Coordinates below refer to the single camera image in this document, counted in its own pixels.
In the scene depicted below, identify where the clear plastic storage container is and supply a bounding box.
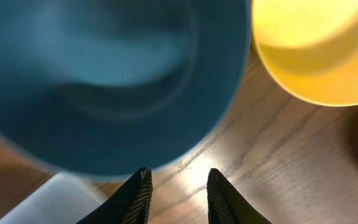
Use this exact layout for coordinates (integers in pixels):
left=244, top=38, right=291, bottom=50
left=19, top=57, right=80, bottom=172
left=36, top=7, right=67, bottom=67
left=0, top=172, right=108, bottom=224

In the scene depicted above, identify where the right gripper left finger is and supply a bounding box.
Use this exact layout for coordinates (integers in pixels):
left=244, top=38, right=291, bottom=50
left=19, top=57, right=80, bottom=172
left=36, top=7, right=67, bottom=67
left=78, top=167, right=153, bottom=224

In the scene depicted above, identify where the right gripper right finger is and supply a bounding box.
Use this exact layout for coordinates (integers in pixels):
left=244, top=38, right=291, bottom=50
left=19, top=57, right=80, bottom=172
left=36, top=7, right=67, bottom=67
left=206, top=168, right=271, bottom=224

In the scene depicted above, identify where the dark blue bowl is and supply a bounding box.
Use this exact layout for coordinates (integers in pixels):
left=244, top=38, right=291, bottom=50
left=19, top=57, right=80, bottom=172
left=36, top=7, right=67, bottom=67
left=0, top=0, right=252, bottom=181

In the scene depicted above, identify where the yellow bowl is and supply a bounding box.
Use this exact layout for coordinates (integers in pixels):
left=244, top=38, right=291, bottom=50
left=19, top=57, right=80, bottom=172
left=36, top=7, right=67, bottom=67
left=252, top=0, right=358, bottom=107

